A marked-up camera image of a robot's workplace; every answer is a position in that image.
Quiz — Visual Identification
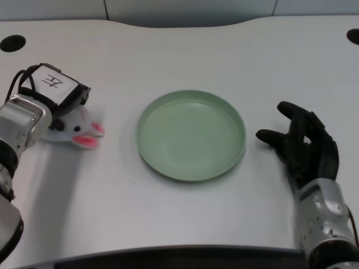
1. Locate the white rabbit plush doll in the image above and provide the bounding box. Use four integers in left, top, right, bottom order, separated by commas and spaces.
44, 108, 105, 151

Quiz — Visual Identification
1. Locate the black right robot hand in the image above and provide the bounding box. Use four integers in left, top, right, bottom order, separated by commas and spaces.
255, 101, 339, 189

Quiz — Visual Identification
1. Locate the green round plate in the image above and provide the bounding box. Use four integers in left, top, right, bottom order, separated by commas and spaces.
135, 89, 247, 183

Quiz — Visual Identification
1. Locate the black table cable grommet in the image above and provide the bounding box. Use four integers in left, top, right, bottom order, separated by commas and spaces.
346, 28, 359, 45
0, 34, 27, 52

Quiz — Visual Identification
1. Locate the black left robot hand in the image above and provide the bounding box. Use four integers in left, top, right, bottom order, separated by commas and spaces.
17, 63, 92, 132

